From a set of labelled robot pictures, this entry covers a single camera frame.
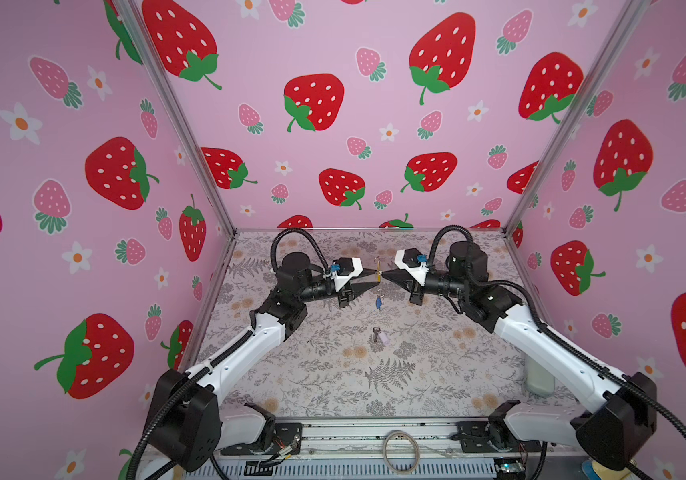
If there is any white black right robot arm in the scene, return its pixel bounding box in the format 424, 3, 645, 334
382, 241, 657, 471

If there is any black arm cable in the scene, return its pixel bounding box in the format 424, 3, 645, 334
428, 224, 686, 480
269, 227, 332, 277

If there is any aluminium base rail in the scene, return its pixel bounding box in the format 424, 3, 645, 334
210, 416, 566, 480

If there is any white plastic case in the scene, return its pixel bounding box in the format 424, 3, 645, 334
524, 356, 556, 398

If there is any coiled beige cable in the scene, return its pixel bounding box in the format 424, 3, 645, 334
381, 429, 422, 475

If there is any metal keyring with yellow tag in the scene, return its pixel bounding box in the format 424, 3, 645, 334
375, 256, 383, 298

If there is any aluminium corner post left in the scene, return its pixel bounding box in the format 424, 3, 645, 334
115, 0, 237, 240

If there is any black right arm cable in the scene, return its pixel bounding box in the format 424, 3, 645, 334
428, 224, 686, 480

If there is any aluminium corner post right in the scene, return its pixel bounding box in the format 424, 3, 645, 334
503, 0, 650, 240

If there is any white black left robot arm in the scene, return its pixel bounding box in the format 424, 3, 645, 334
127, 252, 375, 479

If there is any aluminium corner post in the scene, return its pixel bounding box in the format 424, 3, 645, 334
115, 0, 237, 240
503, 0, 650, 240

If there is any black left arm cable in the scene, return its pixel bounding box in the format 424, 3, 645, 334
269, 227, 332, 277

